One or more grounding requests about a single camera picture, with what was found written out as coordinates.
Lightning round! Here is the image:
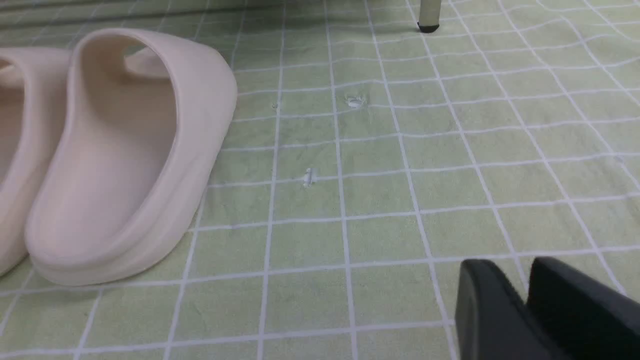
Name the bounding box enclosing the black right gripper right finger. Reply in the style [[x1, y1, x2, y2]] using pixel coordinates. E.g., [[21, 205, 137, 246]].
[[526, 257, 640, 360]]

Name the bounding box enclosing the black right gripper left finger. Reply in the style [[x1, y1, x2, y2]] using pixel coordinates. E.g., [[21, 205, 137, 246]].
[[454, 259, 566, 360]]

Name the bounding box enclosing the metal shoe rack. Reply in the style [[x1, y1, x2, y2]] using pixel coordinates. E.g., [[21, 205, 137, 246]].
[[417, 0, 442, 34]]

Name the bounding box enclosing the green checkered floor mat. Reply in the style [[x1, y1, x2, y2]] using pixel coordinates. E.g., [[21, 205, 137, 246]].
[[1, 0, 640, 360]]

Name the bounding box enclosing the cream slipper right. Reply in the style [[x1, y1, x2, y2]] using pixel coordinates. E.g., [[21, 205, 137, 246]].
[[25, 28, 238, 287]]

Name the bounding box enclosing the cream slipper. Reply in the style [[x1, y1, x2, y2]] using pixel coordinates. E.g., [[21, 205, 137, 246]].
[[25, 28, 238, 287], [0, 47, 71, 275]]

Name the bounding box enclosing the cream slipper left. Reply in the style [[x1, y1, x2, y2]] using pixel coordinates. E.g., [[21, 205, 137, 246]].
[[0, 47, 71, 275]]

